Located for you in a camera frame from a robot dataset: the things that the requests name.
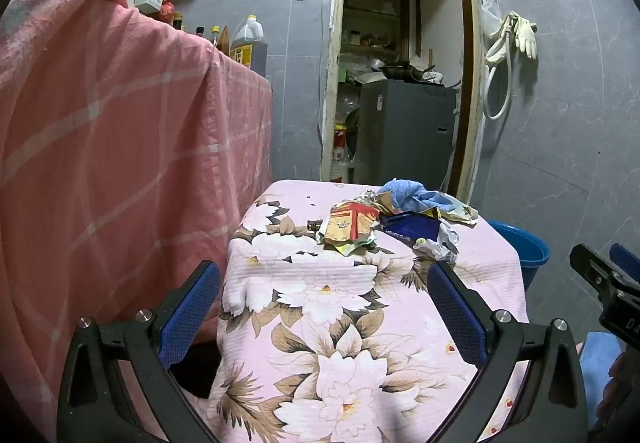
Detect pink checked cloth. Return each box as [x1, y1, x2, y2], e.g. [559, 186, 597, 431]
[0, 0, 274, 443]

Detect wooden door frame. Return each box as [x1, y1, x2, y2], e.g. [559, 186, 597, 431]
[320, 0, 485, 204]

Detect blue plastic bucket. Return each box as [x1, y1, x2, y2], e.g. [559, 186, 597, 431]
[487, 220, 551, 294]

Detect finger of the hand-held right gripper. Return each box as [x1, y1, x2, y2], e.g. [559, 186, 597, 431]
[570, 244, 623, 301]
[609, 243, 640, 284]

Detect wooden shelf unit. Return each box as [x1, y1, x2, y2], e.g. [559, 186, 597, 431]
[342, 0, 411, 64]

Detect black wok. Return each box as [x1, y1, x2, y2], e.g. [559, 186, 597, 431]
[377, 62, 426, 82]

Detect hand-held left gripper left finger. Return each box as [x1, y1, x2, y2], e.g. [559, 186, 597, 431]
[56, 261, 223, 443]

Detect yellow-edged wrapper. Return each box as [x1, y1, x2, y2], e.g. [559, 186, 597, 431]
[432, 193, 480, 226]

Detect red snack wrapper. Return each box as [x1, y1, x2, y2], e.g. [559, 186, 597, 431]
[316, 201, 382, 255]

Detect grey washing machine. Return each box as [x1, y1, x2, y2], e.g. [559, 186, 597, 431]
[357, 79, 458, 191]

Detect floral pink tablecloth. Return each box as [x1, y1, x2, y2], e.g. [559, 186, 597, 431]
[187, 179, 531, 443]

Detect white wrapper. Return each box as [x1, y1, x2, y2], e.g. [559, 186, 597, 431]
[413, 220, 460, 265]

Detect cream rubber gloves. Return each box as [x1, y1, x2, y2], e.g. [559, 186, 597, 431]
[502, 12, 538, 60]

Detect dark blue packet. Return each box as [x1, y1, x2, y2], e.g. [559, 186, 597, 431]
[380, 209, 443, 244]

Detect clear plastic bag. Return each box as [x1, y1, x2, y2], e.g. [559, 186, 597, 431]
[480, 0, 503, 38]

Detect person's right hand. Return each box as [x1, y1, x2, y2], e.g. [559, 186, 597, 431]
[602, 353, 640, 429]

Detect white hose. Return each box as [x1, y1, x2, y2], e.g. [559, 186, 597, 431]
[482, 13, 516, 120]

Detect light blue garment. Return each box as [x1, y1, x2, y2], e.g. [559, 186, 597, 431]
[575, 332, 626, 429]

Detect cooking oil jug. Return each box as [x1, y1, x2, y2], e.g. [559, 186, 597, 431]
[230, 15, 268, 76]

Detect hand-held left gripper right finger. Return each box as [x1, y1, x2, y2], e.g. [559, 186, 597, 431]
[426, 262, 588, 443]

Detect light blue cloth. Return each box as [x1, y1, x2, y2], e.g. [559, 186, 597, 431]
[376, 178, 453, 216]

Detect thin white cable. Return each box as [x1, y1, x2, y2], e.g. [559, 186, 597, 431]
[317, 0, 334, 144]

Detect white spray bottle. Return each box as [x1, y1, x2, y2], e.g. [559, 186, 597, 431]
[331, 123, 357, 184]

